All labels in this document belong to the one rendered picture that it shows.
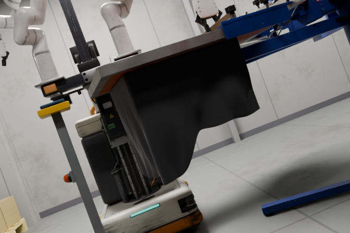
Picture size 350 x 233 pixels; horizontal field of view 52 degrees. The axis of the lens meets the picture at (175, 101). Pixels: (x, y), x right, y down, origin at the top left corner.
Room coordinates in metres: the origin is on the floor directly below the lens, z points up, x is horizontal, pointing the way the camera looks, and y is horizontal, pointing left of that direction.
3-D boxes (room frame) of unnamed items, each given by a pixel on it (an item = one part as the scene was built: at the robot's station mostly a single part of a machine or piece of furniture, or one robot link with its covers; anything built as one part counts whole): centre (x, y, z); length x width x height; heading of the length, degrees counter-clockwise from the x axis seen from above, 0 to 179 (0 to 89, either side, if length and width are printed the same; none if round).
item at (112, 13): (2.03, 0.15, 1.37); 0.13 x 0.10 x 0.16; 139
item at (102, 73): (1.58, -0.08, 0.97); 0.79 x 0.58 x 0.04; 108
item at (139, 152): (1.49, 0.19, 0.74); 0.45 x 0.03 x 0.43; 18
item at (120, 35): (2.04, 0.16, 1.21); 0.16 x 0.13 x 0.15; 7
